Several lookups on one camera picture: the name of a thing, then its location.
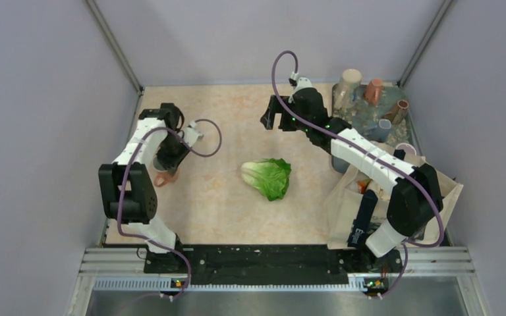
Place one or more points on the green lettuce head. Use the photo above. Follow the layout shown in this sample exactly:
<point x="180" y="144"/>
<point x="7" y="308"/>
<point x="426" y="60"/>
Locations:
<point x="269" y="176"/>

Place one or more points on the blue grey mug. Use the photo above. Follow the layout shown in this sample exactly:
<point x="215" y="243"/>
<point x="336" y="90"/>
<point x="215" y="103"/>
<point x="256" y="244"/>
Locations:
<point x="379" y="131"/>

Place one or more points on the cream tall mug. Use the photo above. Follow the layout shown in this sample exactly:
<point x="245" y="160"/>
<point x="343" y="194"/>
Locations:
<point x="344" y="96"/>

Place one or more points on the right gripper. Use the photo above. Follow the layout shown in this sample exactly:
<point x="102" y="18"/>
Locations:
<point x="268" y="118"/>

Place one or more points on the brown patterned mug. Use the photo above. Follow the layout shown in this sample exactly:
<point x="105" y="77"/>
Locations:
<point x="397" y="112"/>

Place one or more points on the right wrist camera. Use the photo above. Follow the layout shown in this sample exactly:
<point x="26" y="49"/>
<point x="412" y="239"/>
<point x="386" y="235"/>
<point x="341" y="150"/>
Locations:
<point x="299" y="82"/>

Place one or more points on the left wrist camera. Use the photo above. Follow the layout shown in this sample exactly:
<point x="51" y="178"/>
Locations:
<point x="191" y="134"/>

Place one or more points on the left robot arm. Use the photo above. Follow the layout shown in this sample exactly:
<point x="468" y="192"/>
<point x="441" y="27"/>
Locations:
<point x="128" y="185"/>

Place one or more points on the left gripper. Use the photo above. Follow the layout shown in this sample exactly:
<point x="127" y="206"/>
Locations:
<point x="171" y="162"/>

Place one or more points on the large pink mug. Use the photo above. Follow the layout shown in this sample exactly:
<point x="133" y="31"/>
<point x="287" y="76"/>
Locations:
<point x="165" y="177"/>

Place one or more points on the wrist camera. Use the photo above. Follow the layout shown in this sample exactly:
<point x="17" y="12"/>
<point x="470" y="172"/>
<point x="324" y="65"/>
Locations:
<point x="299" y="82"/>
<point x="191" y="134"/>

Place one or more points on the beige tote bag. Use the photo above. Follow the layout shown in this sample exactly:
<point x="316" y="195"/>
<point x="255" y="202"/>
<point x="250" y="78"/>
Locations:
<point x="342" y="205"/>

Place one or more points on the terracotta pink mug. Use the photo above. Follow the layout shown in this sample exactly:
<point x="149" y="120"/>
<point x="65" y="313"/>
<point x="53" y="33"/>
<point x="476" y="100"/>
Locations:
<point x="373" y="91"/>

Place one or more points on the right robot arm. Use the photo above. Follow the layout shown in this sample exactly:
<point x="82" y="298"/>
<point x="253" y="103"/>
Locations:
<point x="415" y="196"/>

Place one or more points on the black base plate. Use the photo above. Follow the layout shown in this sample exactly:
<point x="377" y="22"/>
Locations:
<point x="265" y="265"/>

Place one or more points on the floral patterned tray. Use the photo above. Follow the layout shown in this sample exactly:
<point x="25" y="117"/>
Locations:
<point x="364" y="116"/>

